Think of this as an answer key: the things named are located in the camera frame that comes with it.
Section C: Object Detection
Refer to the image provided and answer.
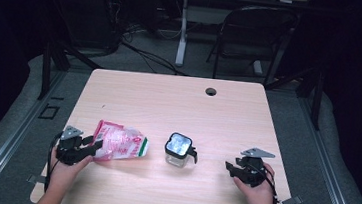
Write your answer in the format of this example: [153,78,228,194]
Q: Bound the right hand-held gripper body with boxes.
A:
[234,146,277,190]

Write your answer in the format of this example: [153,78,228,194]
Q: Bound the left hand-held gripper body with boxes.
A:
[53,123,97,169]

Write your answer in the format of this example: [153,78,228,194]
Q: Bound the red and white plastic bag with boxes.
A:
[90,119,152,167]

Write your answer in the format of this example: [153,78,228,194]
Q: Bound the clear jar with black lid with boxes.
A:
[162,131,201,170]

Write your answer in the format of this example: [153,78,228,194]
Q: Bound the person's left hand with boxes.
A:
[48,149,94,188]

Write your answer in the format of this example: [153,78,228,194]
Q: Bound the person's right hand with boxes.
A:
[230,159,279,204]

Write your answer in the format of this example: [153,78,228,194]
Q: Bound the grey tape strip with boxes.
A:
[280,193,304,204]
[27,174,51,186]

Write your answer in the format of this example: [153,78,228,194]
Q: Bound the black metal stand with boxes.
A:
[260,61,327,131]
[36,40,105,107]

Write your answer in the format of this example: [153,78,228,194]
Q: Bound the dark equipment with red light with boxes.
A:
[50,0,126,52]

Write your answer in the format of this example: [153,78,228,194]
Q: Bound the black folding chair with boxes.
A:
[204,1,299,88]

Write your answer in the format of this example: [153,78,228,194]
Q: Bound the white desk with white legs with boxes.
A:
[155,0,310,80]

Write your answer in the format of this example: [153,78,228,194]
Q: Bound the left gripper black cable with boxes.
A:
[43,131,64,194]

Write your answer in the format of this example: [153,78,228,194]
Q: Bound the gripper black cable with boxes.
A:
[253,164,283,204]
[43,131,64,194]

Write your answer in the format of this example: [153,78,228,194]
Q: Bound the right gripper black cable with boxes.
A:
[253,164,283,204]

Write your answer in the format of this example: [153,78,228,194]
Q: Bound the aluminium floor rail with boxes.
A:
[288,92,362,204]
[0,64,68,204]

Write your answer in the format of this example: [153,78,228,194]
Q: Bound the black floor cables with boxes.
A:
[118,22,194,77]

